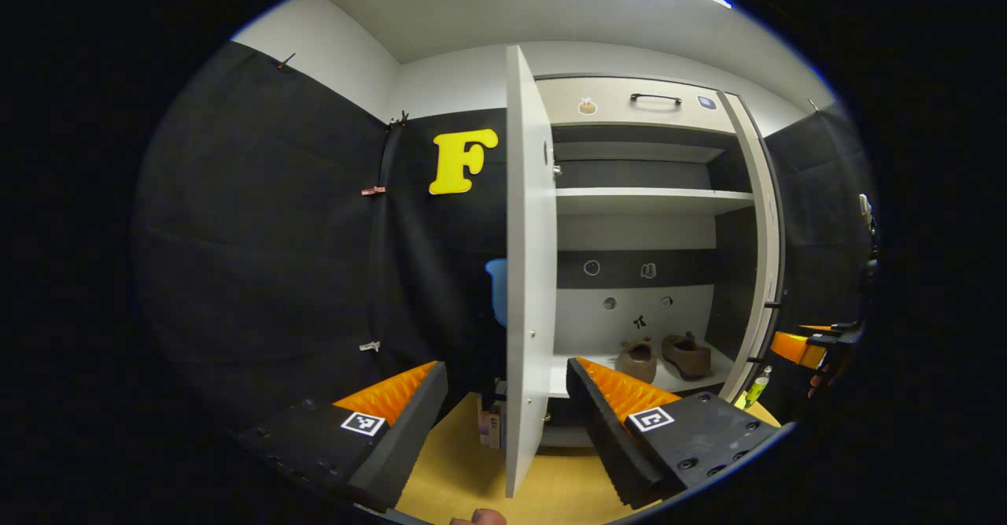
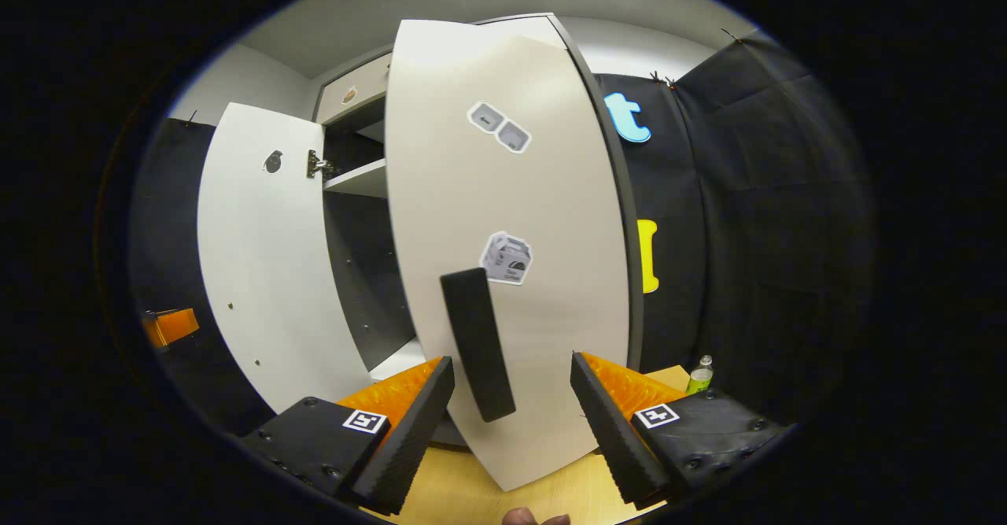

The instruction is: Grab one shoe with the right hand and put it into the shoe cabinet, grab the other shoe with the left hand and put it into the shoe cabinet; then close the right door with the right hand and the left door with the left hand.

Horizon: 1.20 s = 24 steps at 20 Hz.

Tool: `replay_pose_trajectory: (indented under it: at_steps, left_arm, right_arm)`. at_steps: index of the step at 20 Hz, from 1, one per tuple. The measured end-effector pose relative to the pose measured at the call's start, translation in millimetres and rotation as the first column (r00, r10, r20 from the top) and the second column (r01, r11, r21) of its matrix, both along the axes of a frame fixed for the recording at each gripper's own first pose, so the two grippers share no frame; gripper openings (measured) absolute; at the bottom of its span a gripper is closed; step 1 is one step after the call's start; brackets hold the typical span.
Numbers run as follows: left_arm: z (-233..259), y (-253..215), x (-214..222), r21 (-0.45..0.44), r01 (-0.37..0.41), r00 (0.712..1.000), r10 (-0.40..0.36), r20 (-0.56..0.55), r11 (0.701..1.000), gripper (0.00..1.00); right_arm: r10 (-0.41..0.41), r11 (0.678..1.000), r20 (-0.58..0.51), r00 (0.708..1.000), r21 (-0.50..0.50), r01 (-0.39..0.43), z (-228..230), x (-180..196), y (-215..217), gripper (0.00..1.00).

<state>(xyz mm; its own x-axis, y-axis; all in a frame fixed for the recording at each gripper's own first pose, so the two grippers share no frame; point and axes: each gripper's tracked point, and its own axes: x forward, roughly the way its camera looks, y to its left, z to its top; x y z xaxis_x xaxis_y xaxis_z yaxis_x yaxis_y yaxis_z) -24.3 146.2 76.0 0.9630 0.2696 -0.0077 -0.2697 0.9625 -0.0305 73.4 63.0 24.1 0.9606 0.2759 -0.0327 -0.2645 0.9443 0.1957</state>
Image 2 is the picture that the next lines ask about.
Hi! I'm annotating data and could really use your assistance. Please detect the white cabinet shelf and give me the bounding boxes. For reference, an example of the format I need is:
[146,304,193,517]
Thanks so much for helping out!
[323,159,389,199]
[368,338,430,382]

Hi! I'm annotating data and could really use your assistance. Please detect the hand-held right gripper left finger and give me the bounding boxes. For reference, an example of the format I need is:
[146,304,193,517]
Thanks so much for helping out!
[240,356,456,516]

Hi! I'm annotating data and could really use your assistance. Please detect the black backdrop cloth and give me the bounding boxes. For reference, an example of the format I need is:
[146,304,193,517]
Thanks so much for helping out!
[594,29,878,431]

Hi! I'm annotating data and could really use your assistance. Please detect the white shoe cabinet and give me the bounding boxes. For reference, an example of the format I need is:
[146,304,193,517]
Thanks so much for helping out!
[197,12,647,494]

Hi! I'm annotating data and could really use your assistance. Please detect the white cabinet drawer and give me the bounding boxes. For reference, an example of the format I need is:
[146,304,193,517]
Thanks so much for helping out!
[315,53,394,124]

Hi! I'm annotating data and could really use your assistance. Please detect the black door handle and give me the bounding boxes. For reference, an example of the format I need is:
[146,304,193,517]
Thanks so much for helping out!
[440,268,517,423]

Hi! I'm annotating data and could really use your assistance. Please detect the green bottle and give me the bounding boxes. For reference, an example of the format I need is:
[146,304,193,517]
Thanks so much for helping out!
[686,355,715,397]

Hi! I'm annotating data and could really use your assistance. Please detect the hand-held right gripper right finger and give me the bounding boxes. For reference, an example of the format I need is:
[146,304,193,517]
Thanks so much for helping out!
[570,350,788,510]

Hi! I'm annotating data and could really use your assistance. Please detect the white shoe cabinet door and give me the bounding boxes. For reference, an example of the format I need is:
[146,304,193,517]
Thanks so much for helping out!
[197,102,376,414]
[385,17,642,493]

